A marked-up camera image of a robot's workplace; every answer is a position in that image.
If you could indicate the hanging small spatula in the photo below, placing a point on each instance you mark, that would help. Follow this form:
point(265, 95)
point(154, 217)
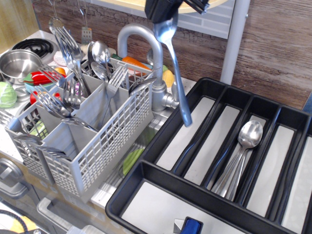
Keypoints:
point(86, 31)

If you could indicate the big steel spoon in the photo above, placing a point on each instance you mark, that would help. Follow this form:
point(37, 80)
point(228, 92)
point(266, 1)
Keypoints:
point(164, 33)

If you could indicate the steel pot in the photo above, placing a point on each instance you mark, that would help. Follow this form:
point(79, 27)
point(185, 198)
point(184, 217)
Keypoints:
point(15, 65)

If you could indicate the steel spoon basket rim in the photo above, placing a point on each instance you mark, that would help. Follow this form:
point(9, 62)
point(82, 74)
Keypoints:
point(135, 88)

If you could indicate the black stove coil burner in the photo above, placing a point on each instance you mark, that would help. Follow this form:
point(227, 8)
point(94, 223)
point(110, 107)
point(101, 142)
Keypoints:
point(40, 47)

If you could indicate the silver faucet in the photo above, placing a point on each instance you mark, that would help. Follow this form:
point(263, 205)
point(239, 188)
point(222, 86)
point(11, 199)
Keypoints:
point(161, 99)

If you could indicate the red toy pepper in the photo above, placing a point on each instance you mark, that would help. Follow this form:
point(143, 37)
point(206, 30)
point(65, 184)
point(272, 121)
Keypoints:
point(36, 78)

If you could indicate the spoons stack in tray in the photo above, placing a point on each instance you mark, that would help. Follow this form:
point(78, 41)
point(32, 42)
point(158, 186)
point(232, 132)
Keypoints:
point(249, 137)

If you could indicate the hanging steel strainer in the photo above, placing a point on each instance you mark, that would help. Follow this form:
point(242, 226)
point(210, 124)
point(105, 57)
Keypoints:
point(54, 22)

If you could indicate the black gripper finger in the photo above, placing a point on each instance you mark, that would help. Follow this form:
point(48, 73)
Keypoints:
point(158, 11)
point(201, 6)

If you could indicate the round steel spoon upright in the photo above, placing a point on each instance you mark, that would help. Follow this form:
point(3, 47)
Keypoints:
point(101, 54)

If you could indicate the tall steel forks bundle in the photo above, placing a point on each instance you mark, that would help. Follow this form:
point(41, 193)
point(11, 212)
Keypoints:
point(72, 56)

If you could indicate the small steel spoon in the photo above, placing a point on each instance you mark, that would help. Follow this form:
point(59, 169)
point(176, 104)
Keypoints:
point(99, 71)

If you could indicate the steel fork right compartment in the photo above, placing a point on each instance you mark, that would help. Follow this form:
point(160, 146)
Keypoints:
point(118, 76)

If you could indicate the yellow toy corn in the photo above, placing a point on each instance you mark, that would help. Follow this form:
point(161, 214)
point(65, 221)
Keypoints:
point(168, 77)

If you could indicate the green toy plate in sink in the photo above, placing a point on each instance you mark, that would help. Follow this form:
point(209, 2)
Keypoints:
point(130, 160)

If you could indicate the orange toy carrot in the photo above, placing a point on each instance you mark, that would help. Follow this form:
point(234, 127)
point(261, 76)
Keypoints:
point(135, 62)

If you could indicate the black cutlery tray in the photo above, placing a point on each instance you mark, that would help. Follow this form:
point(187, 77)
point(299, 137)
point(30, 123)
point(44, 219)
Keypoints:
point(174, 176)

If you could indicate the green toy cabbage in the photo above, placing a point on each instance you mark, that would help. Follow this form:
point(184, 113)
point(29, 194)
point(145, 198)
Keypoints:
point(8, 96)

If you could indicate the grey plastic cutlery basket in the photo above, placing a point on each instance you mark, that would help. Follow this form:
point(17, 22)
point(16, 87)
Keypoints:
point(74, 158)

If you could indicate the blue clip object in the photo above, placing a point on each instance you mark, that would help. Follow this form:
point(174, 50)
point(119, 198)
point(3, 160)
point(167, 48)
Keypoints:
point(187, 226)

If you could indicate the steel forks front left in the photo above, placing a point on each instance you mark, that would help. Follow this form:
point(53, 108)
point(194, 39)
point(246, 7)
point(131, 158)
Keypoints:
point(50, 103)

